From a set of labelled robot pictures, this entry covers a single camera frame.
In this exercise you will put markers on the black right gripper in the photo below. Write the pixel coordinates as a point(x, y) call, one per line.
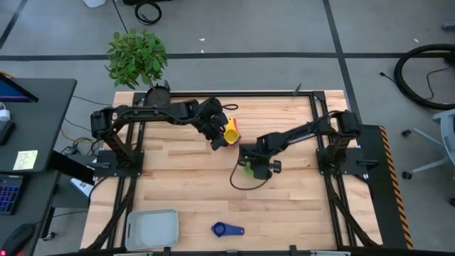
point(261, 154)

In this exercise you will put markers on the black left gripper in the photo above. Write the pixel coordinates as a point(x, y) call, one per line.
point(209, 117)

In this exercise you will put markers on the green measuring cup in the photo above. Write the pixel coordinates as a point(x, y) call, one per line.
point(248, 170)

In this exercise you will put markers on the yellow measuring cup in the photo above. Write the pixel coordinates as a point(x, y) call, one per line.
point(231, 135)

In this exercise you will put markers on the dark blue measuring cup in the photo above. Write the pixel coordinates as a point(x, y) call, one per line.
point(232, 231)

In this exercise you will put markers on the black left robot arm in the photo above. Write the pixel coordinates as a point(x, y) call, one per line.
point(153, 113)

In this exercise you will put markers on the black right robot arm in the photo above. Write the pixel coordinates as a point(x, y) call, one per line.
point(302, 133)

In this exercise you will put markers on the grey plastic basket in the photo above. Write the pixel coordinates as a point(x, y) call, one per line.
point(153, 229)

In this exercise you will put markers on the green potted plant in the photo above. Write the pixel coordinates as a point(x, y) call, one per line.
point(136, 57)

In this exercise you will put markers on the black hazard-striped floor mat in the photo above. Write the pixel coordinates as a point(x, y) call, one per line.
point(377, 199)

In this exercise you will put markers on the white printed paper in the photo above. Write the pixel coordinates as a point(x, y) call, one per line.
point(81, 186)

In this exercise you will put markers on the black desk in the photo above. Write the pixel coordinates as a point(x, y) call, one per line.
point(42, 124)

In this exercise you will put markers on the white trash bin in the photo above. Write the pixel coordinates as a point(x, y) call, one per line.
point(94, 3)

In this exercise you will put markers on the grey office chair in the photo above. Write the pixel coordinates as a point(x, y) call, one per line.
point(448, 135)

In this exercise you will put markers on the yellow sticky note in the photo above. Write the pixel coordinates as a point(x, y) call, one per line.
point(25, 160)

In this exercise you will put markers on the monitor with blue screen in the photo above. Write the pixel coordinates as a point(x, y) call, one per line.
point(12, 92)

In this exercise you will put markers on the flat black device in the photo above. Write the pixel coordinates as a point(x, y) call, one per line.
point(5, 133)

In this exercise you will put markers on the white power adapter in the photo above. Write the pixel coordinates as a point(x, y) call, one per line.
point(4, 114)

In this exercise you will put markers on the black backlit keyboard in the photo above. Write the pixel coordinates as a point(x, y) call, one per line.
point(9, 193)

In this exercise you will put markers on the black computer mouse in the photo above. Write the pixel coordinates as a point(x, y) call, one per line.
point(17, 240)

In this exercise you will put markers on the grey furniture foot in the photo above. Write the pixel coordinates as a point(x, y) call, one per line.
point(449, 26)

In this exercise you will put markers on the black aluminium table frame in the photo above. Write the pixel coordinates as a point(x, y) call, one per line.
point(249, 94)

